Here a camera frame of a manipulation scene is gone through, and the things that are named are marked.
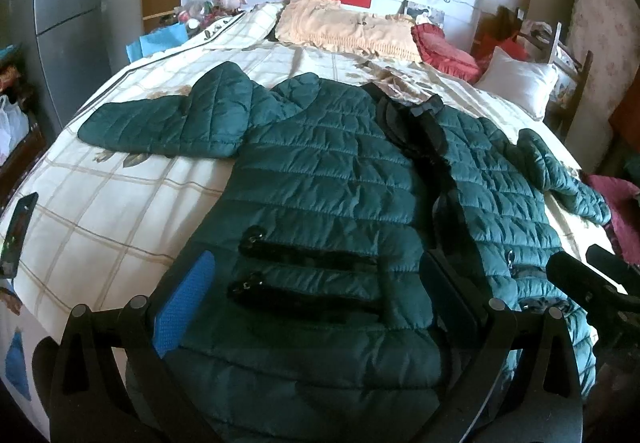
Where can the blue paper bag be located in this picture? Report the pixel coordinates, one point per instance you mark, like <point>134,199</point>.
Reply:
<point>161,39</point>

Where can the magenta cloth at bedside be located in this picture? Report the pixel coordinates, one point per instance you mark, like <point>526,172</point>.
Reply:
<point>622,197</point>

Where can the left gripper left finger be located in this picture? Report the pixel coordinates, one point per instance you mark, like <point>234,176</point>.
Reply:
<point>111,382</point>

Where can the white plastic bag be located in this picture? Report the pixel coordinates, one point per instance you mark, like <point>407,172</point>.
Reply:
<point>14,127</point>

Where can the wooden chair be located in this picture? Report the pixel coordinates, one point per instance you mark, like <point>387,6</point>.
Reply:
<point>545,45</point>

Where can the dark green quilted jacket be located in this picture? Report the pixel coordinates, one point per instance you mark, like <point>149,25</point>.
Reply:
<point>324,320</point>

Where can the black smartphone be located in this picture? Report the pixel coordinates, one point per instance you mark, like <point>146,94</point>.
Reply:
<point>15,237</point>

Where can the grey refrigerator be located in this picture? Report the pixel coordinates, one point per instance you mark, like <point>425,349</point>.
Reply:
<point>63,52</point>

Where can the white satin pillow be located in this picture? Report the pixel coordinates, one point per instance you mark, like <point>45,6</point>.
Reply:
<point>528,85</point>

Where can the framed photo at headboard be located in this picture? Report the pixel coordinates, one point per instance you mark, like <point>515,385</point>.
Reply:
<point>422,14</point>

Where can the floral cream bed blanket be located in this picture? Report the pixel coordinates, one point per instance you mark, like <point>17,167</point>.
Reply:
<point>107,225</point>

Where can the red ruffled cushion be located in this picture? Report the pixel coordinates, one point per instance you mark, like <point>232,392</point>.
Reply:
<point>435,50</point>

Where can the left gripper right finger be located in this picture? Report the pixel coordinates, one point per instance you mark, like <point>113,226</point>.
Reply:
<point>519,378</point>

